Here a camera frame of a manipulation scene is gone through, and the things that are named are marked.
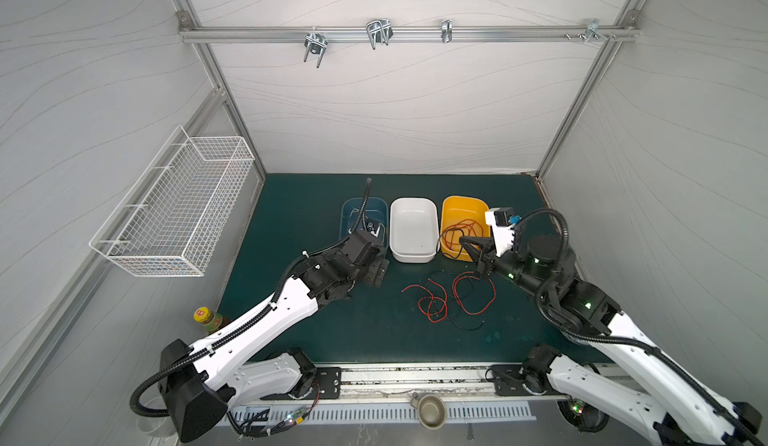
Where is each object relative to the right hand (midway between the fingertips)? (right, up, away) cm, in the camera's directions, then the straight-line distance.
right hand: (468, 230), depth 65 cm
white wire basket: (-68, +3, +3) cm, 68 cm away
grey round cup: (-8, -43, +4) cm, 44 cm away
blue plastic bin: (-23, +1, +37) cm, 44 cm away
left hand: (-22, -7, +11) cm, 26 cm away
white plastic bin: (-9, -4, +37) cm, 39 cm away
